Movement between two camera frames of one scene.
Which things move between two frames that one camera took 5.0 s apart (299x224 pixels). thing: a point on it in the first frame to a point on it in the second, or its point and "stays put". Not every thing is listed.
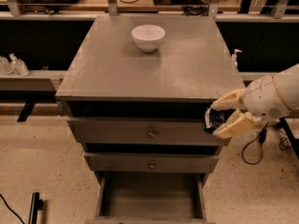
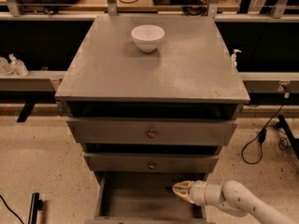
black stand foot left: (36, 204) stays put
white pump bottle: (234, 57) stays put
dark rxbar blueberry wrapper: (213, 119) to (168, 189)
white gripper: (263, 99) to (197, 191)
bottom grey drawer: (150, 198) stays put
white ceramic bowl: (149, 36) stays put
